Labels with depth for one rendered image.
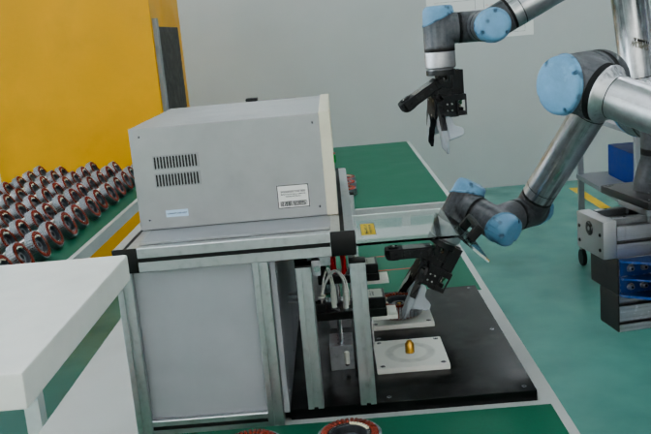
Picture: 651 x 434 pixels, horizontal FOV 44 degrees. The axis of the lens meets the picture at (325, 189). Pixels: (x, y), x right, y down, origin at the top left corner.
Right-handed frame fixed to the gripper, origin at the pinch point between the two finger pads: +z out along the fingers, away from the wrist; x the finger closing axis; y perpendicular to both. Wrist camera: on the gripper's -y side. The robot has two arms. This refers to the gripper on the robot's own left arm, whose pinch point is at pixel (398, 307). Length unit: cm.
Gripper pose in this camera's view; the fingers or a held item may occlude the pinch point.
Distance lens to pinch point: 196.9
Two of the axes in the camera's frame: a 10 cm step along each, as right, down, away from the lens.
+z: -4.3, 8.9, 1.7
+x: 0.0, -1.9, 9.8
